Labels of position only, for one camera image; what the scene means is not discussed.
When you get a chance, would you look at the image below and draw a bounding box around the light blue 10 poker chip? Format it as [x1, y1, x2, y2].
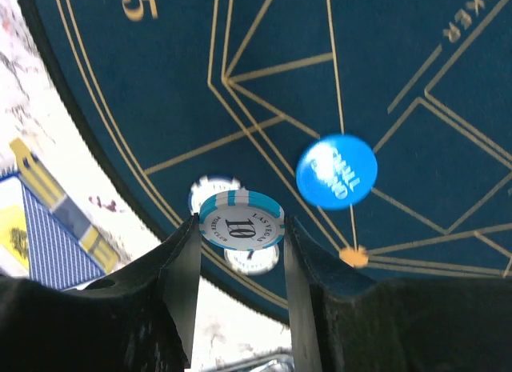
[198, 189, 285, 251]

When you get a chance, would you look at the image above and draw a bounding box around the white 5 poker chip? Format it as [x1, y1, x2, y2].
[188, 175, 243, 214]

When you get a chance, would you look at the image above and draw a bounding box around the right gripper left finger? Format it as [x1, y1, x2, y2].
[1, 216, 202, 371]

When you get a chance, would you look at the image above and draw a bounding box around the round blue poker mat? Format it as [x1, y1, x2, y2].
[14, 0, 512, 325]

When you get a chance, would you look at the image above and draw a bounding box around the grey 1 poker chip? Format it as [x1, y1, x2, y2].
[224, 245, 279, 276]

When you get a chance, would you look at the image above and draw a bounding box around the blue playing card box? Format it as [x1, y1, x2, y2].
[1, 138, 120, 290]

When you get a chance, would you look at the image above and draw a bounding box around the chrome case handle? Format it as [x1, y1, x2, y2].
[219, 353, 295, 372]

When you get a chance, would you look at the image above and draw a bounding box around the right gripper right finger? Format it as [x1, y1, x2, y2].
[284, 217, 511, 371]

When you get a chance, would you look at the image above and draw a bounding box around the blue small blind button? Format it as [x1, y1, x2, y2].
[295, 134, 378, 210]

